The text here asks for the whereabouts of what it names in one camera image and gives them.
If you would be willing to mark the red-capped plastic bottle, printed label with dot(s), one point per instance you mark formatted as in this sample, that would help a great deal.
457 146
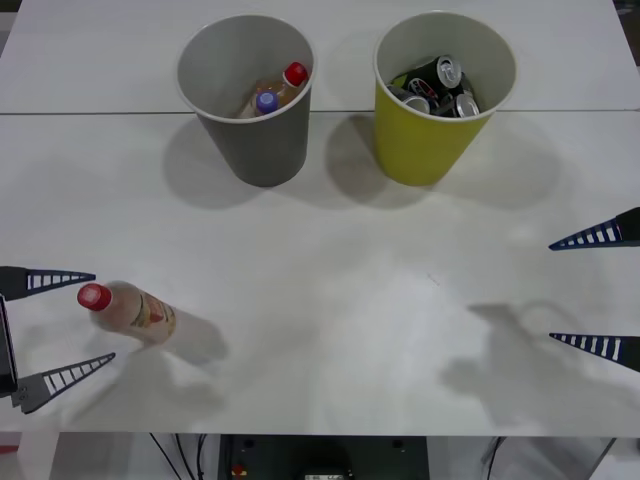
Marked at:
135 315

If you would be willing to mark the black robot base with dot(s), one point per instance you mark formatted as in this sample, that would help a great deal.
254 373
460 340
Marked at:
322 457

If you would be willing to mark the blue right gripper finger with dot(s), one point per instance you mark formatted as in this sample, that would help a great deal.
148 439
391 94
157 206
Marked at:
600 345
600 234

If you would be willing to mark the silver-topped can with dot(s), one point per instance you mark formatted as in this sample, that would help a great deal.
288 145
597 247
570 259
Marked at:
414 101

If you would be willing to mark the purple-capped plastic bottle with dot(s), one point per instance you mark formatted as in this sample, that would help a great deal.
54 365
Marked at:
266 102

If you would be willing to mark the dark can, silver top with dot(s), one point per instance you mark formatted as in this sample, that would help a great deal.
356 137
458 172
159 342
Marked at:
467 104

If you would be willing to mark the yellow-green plastic bin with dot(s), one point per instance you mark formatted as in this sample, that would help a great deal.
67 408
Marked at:
425 145

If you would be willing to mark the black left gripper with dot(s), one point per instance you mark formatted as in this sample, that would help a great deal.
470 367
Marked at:
6 345

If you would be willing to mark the red-capped orange drink bottle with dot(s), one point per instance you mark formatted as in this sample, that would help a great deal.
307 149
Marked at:
292 76

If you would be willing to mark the black can, red print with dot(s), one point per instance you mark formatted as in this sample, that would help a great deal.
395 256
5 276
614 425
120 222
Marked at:
425 89

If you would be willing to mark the grey plastic bin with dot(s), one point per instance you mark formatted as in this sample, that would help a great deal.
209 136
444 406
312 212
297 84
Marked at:
260 145

